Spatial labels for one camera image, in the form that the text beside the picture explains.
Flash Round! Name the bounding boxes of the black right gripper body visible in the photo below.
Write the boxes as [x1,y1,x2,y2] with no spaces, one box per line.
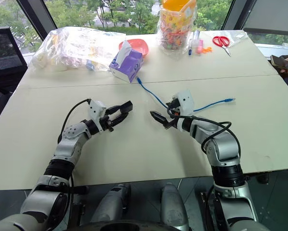
[166,96,183,121]

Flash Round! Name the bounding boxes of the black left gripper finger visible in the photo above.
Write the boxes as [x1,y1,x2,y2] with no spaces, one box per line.
[105,104,124,116]
[109,113,130,127]

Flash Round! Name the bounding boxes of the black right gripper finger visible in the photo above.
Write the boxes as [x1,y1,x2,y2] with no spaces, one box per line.
[150,110,169,125]
[163,118,179,130]

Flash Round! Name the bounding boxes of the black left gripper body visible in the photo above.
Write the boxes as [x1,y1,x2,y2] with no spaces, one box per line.
[99,115,116,132]

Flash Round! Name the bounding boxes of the small black box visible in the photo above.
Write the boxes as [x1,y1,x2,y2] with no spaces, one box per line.
[120,101,134,114]

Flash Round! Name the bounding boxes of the dark smartphone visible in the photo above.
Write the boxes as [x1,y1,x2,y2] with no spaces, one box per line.
[270,54,288,76]

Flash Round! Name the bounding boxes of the purple tissue box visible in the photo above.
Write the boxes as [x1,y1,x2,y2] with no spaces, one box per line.
[108,40,145,84]

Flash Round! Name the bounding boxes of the pink plastic bowl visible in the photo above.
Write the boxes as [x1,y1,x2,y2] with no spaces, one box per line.
[118,38,150,59]

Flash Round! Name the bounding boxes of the clear bag of pale items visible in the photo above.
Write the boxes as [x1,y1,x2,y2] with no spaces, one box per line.
[30,26,127,73]

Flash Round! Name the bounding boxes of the clear bag of colourful pieces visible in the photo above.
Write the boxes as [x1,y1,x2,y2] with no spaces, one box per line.
[155,0,198,55]

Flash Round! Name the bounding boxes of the grey rounded robot leg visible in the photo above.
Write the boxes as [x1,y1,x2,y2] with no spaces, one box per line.
[160,182,190,231]
[90,184,131,223]

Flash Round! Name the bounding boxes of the small clear plastic bag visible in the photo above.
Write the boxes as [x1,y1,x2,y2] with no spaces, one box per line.
[229,30,248,47]

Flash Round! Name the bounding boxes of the orange yellow plastic cup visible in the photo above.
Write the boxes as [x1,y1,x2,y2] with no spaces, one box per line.
[161,0,197,13]

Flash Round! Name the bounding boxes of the black mesh chair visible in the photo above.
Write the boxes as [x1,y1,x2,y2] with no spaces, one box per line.
[0,26,29,97]

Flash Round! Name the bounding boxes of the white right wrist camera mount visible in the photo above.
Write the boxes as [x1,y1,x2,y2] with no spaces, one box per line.
[172,89,195,116]

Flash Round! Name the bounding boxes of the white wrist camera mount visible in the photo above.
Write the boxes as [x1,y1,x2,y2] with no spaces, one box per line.
[172,89,195,116]
[88,99,108,133]

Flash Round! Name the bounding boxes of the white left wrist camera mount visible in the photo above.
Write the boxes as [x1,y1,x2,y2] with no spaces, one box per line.
[88,99,108,133]

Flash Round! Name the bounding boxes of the blue Ethernet cable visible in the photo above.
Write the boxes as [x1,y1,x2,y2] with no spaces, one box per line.
[136,77,236,113]

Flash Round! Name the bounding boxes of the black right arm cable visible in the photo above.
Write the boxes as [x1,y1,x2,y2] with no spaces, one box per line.
[166,107,242,160]

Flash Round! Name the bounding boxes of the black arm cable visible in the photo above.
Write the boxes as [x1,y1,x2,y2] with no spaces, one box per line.
[57,98,91,144]
[166,107,242,160]

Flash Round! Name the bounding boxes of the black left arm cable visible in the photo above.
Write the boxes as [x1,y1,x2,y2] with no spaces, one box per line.
[57,98,91,144]

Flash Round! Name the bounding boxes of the red handled scissors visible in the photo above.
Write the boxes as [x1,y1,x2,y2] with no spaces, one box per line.
[212,35,232,57]

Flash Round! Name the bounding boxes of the dark window frame pillar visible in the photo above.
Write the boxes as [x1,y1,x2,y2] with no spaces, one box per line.
[15,0,58,42]
[221,0,258,31]

